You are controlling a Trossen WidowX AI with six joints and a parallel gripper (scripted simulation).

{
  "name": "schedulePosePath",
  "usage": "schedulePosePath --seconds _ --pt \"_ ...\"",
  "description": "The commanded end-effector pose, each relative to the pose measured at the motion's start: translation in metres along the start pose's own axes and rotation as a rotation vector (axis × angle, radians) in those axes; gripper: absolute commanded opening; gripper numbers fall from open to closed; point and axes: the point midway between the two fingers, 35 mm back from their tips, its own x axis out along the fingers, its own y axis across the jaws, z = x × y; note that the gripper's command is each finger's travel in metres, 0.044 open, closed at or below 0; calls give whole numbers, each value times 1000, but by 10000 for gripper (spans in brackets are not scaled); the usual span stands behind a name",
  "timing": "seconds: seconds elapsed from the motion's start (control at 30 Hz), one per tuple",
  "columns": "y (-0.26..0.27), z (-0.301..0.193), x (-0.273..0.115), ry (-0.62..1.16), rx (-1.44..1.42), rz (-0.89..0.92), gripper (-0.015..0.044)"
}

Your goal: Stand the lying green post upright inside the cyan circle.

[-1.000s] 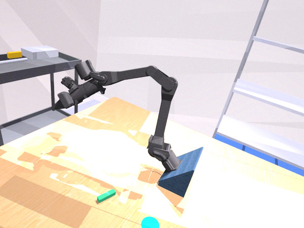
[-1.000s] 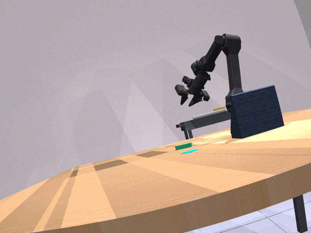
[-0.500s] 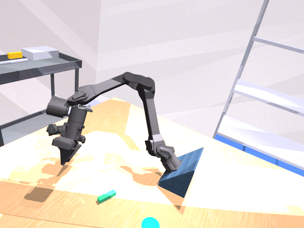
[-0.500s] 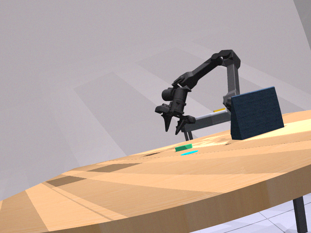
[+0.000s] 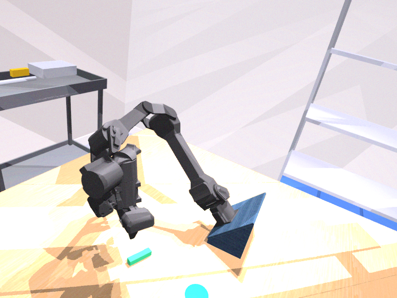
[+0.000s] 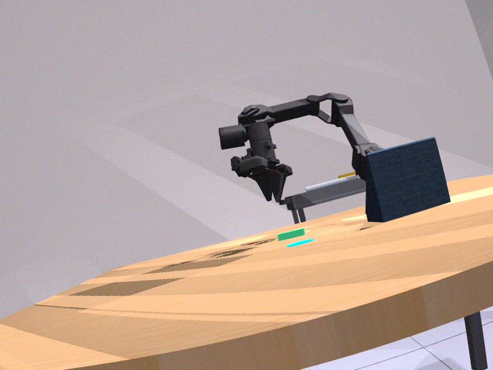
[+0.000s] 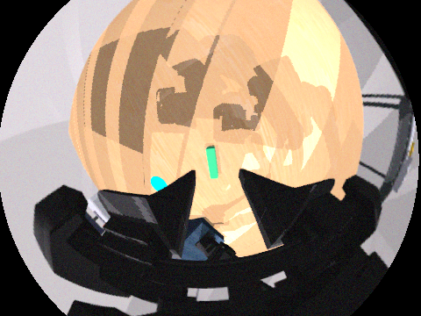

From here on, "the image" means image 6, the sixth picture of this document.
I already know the green rectangular block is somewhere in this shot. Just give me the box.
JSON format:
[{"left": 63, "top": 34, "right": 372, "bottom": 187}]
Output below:
[{"left": 278, "top": 228, "right": 306, "bottom": 241}]

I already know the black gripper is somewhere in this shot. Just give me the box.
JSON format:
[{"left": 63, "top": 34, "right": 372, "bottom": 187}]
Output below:
[{"left": 239, "top": 139, "right": 293, "bottom": 202}]

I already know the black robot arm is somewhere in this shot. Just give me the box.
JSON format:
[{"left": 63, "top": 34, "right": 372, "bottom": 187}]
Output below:
[{"left": 218, "top": 92, "right": 384, "bottom": 181}]

